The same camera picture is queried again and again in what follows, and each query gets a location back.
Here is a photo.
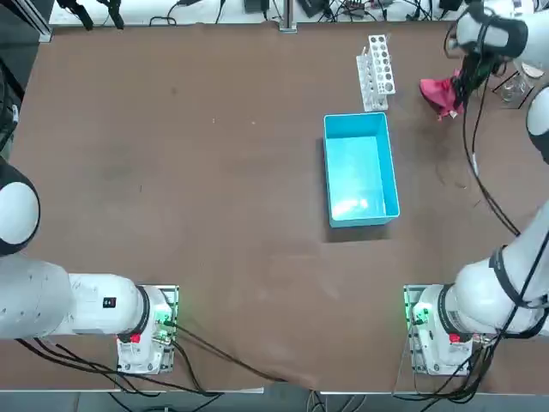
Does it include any small glass dish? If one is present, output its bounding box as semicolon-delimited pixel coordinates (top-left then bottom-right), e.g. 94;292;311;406
499;73;532;104

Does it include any white test tube rack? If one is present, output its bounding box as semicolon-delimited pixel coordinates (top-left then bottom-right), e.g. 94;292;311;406
355;33;398;112

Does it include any aluminium corner rail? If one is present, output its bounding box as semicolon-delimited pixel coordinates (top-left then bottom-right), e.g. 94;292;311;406
0;0;55;43

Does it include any aluminium camera post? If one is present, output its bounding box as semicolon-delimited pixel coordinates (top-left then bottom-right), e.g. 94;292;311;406
278;0;298;33

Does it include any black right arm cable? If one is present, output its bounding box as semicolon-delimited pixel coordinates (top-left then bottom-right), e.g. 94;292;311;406
462;64;523;236

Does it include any pink rag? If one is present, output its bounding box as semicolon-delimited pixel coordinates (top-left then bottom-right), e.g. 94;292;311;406
419;76;468;123

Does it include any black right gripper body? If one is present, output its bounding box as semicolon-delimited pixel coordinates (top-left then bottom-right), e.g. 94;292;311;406
460;52;495;94

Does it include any black table cable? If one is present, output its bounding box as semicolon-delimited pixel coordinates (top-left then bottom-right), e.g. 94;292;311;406
169;321;297;385

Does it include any blue plastic storage box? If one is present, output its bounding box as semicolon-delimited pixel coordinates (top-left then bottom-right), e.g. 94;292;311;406
323;112;401;229

